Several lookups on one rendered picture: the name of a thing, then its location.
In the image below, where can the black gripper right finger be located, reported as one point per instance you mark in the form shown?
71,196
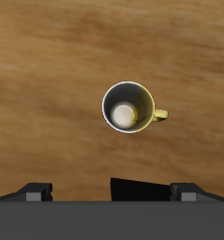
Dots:
187,191

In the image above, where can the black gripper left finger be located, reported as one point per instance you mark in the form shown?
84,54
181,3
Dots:
35,191

